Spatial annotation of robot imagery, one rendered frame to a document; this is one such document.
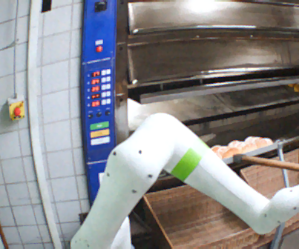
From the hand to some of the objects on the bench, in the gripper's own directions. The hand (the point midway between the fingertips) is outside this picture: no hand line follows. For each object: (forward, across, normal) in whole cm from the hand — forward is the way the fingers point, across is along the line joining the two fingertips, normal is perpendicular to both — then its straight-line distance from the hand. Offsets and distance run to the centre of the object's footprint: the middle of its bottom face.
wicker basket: (+3, +54, -149) cm, 158 cm away
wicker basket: (+62, +53, -149) cm, 170 cm away
